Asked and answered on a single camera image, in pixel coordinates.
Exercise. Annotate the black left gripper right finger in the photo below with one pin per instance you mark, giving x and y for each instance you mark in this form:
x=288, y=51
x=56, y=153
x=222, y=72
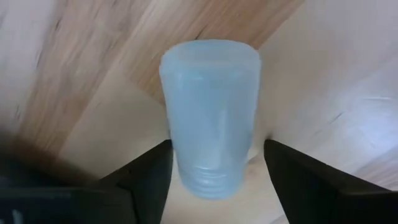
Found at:
x=311, y=193

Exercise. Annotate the white translucent pill vial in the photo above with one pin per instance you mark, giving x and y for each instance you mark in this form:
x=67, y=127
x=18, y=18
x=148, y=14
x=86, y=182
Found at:
x=211, y=118

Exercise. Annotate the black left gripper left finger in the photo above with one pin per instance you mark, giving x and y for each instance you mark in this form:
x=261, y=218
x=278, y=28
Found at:
x=124, y=202

